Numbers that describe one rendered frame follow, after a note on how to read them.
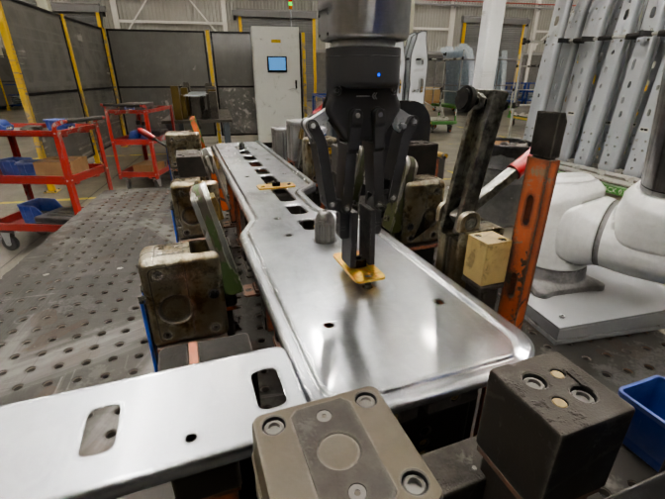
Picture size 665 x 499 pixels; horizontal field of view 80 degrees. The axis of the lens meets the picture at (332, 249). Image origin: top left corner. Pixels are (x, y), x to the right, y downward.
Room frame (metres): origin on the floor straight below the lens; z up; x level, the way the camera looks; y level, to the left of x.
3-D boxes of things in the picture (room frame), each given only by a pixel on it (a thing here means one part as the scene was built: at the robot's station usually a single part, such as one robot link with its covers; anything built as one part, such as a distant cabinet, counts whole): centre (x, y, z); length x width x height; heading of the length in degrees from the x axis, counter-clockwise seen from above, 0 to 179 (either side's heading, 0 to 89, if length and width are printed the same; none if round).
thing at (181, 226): (0.76, 0.27, 0.87); 0.12 x 0.09 x 0.35; 110
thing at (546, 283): (0.94, -0.56, 0.77); 0.22 x 0.18 x 0.06; 11
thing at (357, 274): (0.44, -0.03, 1.02); 0.08 x 0.04 x 0.01; 20
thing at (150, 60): (8.14, 2.26, 1.00); 3.64 x 0.14 x 2.00; 102
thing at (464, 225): (0.47, -0.17, 1.06); 0.03 x 0.01 x 0.03; 110
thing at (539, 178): (0.40, -0.21, 0.95); 0.03 x 0.01 x 0.50; 20
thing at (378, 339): (0.90, 0.14, 1.00); 1.38 x 0.22 x 0.02; 20
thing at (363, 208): (0.45, -0.04, 1.05); 0.03 x 0.01 x 0.07; 20
